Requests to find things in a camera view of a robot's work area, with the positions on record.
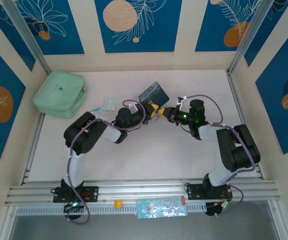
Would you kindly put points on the starry night tin box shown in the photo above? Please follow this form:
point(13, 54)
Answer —
point(153, 93)

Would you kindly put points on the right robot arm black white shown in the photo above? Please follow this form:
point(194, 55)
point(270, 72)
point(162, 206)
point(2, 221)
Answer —
point(236, 150)

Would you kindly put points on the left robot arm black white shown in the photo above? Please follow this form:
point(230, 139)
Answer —
point(83, 135)

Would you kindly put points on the clear plastic blister packet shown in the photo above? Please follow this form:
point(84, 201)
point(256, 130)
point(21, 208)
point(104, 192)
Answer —
point(110, 105)

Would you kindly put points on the crumpled clear plastic wrapper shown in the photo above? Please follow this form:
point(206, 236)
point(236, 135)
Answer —
point(101, 115)

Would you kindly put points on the mint green zip pouch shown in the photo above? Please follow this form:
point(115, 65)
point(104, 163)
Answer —
point(58, 92)

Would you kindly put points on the small yellow block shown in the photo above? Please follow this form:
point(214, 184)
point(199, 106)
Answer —
point(118, 203)

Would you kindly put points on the light blue printed packet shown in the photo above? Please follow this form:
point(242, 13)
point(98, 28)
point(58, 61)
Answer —
point(161, 207)

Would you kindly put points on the black controller box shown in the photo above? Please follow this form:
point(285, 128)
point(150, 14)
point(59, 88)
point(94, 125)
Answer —
point(212, 211)
point(71, 212)

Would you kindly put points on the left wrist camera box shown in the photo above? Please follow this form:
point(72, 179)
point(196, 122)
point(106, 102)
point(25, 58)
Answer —
point(134, 106)

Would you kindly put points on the aluminium front rail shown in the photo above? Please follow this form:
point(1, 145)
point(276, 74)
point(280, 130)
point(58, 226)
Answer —
point(146, 187)

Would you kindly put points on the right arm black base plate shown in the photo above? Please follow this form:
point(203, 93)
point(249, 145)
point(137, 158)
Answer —
point(195, 191)

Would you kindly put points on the blue floral wall panel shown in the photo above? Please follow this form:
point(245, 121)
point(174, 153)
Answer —
point(209, 30)
point(158, 30)
point(8, 42)
point(271, 112)
point(66, 37)
point(271, 37)
point(8, 125)

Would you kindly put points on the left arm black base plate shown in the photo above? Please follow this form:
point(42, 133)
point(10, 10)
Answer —
point(91, 193)

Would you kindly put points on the aluminium corner post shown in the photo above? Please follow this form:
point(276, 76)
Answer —
point(249, 37)
point(28, 37)

